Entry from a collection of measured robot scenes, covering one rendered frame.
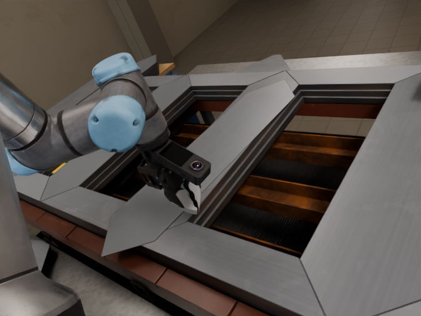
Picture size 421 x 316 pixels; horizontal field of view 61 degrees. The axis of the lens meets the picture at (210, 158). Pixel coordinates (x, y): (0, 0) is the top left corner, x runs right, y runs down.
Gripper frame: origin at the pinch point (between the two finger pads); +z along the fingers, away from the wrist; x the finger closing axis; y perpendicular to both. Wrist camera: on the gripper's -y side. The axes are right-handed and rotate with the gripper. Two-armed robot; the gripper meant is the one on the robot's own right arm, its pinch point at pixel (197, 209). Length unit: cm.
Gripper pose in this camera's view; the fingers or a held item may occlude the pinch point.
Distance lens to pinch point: 78.5
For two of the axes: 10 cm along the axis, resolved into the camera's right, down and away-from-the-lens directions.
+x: -5.6, 6.3, -5.4
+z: 3.5, 7.7, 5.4
